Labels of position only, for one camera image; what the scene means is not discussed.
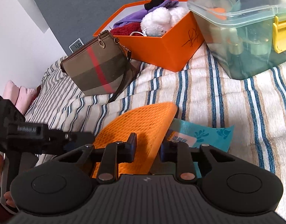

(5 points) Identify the teal wet wipes pack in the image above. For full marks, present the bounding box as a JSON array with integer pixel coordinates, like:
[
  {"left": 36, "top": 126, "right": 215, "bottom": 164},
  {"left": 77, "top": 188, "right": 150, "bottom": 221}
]
[{"left": 166, "top": 117, "right": 235, "bottom": 178}]

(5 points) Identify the orange honeycomb silicone mat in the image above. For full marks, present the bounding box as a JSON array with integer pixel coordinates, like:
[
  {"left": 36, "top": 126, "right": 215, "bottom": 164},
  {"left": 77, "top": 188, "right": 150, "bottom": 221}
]
[{"left": 94, "top": 102, "right": 177, "bottom": 175}]

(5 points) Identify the white plush toy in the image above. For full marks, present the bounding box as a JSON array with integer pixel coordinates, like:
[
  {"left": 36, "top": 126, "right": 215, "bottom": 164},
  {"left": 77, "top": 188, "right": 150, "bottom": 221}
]
[{"left": 140, "top": 7, "right": 189, "bottom": 37}]

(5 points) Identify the purple fleece cloth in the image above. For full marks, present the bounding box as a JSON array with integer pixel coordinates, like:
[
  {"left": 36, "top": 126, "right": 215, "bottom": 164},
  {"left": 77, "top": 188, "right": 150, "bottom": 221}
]
[{"left": 114, "top": 0, "right": 179, "bottom": 28}]

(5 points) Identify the person's left hand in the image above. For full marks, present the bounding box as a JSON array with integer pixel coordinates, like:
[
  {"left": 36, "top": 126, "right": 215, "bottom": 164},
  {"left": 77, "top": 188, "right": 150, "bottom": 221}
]
[{"left": 0, "top": 155, "right": 16, "bottom": 208}]

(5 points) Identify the pink pillow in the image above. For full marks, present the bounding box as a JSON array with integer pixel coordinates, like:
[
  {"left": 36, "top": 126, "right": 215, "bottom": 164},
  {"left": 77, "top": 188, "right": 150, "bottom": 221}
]
[{"left": 2, "top": 80, "right": 41, "bottom": 115}]

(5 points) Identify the brown plaid zipper pouch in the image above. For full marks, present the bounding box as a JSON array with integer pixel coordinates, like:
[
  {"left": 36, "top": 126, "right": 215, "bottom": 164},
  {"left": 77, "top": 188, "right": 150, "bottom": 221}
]
[{"left": 60, "top": 30, "right": 141, "bottom": 103}]

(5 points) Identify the striped bed cover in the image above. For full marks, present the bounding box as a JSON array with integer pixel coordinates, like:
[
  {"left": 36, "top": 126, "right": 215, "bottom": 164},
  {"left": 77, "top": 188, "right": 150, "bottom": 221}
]
[{"left": 24, "top": 40, "right": 286, "bottom": 217}]

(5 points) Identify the orange cardboard box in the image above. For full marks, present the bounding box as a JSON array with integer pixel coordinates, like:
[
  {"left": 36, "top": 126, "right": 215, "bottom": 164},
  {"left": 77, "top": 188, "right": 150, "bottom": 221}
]
[{"left": 94, "top": 0, "right": 204, "bottom": 72}]

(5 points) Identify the small digital clock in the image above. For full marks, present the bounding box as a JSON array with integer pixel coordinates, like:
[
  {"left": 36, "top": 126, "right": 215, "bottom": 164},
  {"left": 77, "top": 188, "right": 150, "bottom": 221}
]
[{"left": 69, "top": 38, "right": 84, "bottom": 53}]

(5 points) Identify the clear green storage box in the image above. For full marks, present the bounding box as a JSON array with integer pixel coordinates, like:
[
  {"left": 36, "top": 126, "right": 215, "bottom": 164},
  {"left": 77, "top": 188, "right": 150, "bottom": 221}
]
[{"left": 187, "top": 0, "right": 286, "bottom": 80}]

